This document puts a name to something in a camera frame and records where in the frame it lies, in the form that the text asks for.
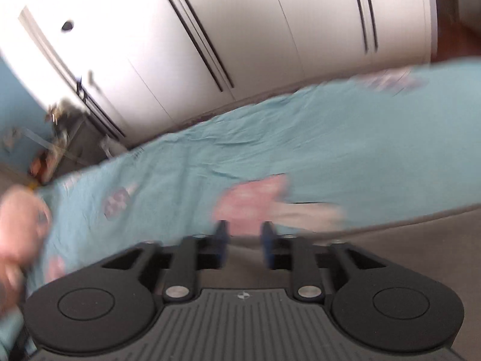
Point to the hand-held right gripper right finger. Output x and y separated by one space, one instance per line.
267 244

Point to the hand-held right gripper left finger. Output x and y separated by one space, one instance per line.
221 242

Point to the grey fleece pants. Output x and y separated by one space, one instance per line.
413 244

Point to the teal mushroom print bed sheet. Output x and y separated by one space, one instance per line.
300 139

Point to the dark grey nightstand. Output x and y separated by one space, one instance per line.
80 139

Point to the pink plush toy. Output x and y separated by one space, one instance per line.
22 218

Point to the white wardrobe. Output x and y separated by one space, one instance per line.
263 26

